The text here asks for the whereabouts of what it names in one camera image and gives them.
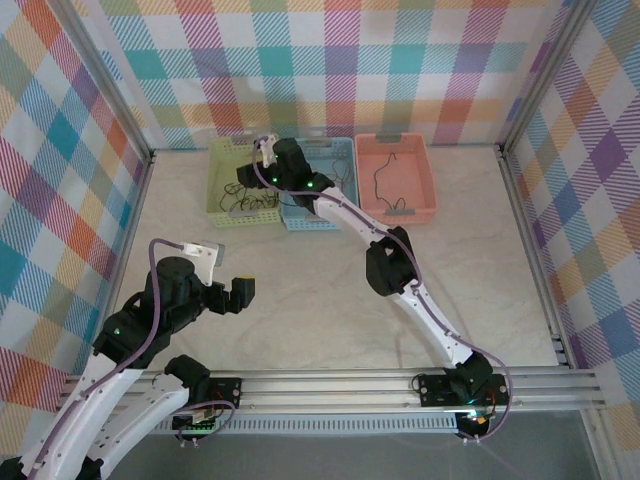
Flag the brown-red thin cable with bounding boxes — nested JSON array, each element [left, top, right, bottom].
[[319, 158, 354, 195]]

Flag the green plastic basket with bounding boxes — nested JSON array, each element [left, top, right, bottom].
[[204, 133, 282, 230]]

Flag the blue plastic basket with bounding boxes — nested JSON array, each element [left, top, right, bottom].
[[280, 137, 360, 234]]

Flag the plaid backdrop cloth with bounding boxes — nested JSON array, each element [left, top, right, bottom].
[[64, 0, 581, 151], [0, 0, 151, 461], [504, 0, 640, 480]]

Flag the pink plastic basket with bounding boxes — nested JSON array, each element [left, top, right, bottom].
[[353, 132, 440, 226]]

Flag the grey metal panel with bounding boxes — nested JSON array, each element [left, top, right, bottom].
[[107, 432, 601, 480]]

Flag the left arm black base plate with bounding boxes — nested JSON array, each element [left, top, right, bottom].
[[187, 377, 244, 411]]

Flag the aluminium side rail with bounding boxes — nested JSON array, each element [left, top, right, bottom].
[[87, 149, 156, 376], [497, 144, 576, 371]]

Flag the aluminium mounting rail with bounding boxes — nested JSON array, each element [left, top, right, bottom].
[[54, 368, 606, 416]]

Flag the grey slotted cable duct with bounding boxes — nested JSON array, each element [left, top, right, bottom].
[[149, 417, 461, 436]]

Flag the aluminium frame post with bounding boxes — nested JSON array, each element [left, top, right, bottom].
[[579, 407, 624, 480], [499, 0, 601, 159], [47, 0, 154, 161]]

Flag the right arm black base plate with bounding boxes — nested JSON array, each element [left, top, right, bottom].
[[418, 373, 511, 407]]

